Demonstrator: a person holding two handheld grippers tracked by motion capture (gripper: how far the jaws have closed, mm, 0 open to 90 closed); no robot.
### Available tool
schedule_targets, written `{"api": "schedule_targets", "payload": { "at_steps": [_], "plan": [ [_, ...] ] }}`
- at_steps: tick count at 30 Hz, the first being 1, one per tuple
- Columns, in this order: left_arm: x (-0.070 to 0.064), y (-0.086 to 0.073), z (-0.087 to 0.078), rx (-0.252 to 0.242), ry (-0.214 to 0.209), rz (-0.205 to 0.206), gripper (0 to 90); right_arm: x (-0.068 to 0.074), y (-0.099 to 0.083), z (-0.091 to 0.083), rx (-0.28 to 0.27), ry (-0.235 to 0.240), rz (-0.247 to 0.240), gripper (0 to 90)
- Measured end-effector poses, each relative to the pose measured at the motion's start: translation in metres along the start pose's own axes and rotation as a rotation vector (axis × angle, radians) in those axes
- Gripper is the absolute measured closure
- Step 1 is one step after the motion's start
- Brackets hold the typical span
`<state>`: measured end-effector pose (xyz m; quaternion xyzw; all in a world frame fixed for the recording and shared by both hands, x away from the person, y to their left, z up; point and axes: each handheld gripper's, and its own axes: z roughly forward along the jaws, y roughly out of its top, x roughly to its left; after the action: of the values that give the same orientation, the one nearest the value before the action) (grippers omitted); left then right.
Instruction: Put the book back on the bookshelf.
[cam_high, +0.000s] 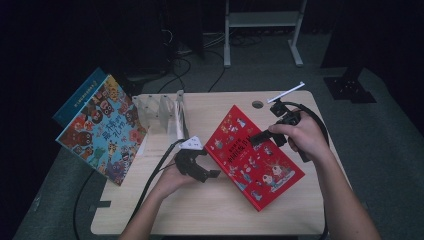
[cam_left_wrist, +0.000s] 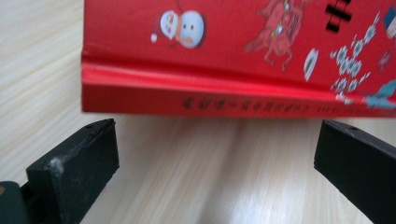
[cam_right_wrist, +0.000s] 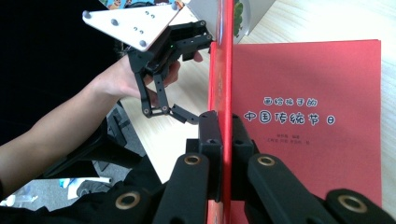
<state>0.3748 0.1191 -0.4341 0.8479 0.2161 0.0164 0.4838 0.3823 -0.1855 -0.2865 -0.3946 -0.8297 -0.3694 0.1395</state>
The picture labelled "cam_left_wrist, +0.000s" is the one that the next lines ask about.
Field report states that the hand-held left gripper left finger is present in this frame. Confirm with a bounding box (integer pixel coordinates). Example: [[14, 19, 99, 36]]
[[25, 118, 120, 224]]

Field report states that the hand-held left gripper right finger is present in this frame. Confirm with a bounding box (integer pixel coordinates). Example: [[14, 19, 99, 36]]
[[313, 119, 396, 224]]

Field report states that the red hardcover picture book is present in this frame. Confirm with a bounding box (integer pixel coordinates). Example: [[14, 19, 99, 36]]
[[80, 0, 396, 119]]

